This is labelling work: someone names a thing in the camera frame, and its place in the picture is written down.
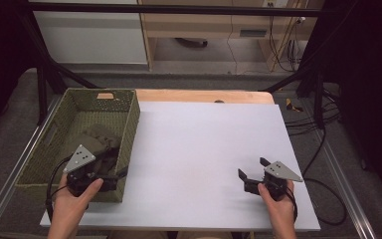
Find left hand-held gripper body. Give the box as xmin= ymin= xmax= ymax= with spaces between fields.
xmin=63 ymin=143 xmax=118 ymax=197

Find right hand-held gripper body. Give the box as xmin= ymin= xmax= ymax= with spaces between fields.
xmin=243 ymin=160 xmax=303 ymax=202

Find green woven basket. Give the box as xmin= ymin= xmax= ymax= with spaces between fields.
xmin=14 ymin=87 xmax=141 ymax=204

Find person's right hand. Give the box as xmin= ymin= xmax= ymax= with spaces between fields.
xmin=258 ymin=179 xmax=298 ymax=223

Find person's left hand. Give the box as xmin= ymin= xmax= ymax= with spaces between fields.
xmin=51 ymin=173 xmax=104 ymax=220

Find white board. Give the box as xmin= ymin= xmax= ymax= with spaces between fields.
xmin=39 ymin=101 xmax=321 ymax=232

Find yellow and black floor object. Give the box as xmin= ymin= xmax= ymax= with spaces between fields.
xmin=285 ymin=98 xmax=304 ymax=114

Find black metal stand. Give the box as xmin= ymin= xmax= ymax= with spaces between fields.
xmin=19 ymin=9 xmax=101 ymax=126
xmin=261 ymin=63 xmax=326 ymax=129

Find dark curtain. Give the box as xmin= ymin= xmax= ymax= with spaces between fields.
xmin=0 ymin=0 xmax=45 ymax=148
xmin=301 ymin=0 xmax=382 ymax=211

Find white cabinet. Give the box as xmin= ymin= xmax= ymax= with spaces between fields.
xmin=29 ymin=0 xmax=149 ymax=66

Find black object under desk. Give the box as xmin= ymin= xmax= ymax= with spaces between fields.
xmin=174 ymin=37 xmax=209 ymax=49

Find light wooden desk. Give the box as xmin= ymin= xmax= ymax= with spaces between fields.
xmin=138 ymin=0 xmax=324 ymax=73

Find right hand-held gripper cable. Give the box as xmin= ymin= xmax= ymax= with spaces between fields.
xmin=284 ymin=185 xmax=299 ymax=223

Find hand-held gripper cable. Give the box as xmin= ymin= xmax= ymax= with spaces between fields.
xmin=284 ymin=185 xmax=299 ymax=223
xmin=45 ymin=155 xmax=73 ymax=222

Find left hand-held gripper cable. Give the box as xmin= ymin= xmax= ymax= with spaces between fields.
xmin=45 ymin=155 xmax=73 ymax=222

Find black floor cable loop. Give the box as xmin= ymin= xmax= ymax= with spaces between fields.
xmin=301 ymin=127 xmax=348 ymax=227

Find aluminium rail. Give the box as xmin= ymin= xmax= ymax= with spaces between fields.
xmin=312 ymin=127 xmax=378 ymax=239
xmin=0 ymin=96 xmax=63 ymax=239

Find bundle of black floor cables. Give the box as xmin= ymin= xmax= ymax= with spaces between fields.
xmin=284 ymin=89 xmax=343 ymax=136

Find hanging desk cables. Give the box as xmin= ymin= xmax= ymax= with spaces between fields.
xmin=268 ymin=15 xmax=308 ymax=73

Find black horizontal frame bar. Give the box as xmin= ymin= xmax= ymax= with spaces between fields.
xmin=29 ymin=2 xmax=326 ymax=18

